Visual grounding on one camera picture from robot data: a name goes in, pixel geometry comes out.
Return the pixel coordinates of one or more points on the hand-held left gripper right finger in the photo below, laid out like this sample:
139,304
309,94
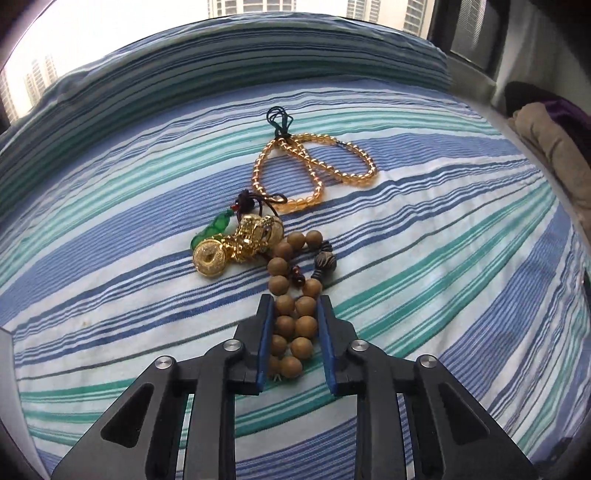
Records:
328,350

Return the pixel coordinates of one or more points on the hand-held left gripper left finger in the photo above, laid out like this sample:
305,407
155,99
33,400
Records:
264,350

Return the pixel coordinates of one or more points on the gold charm with green pendant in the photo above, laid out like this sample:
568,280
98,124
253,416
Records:
249,235

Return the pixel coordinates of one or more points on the striped bed sheet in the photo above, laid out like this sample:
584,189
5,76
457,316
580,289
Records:
438,277

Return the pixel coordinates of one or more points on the folded striped blanket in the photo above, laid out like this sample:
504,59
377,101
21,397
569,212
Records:
207,60

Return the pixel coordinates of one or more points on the beige cloth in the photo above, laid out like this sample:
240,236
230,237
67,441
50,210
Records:
549,143

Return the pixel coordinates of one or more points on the purple cloth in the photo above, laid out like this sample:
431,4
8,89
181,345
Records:
570,108

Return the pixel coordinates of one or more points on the dark framed side window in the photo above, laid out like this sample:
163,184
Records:
480,32

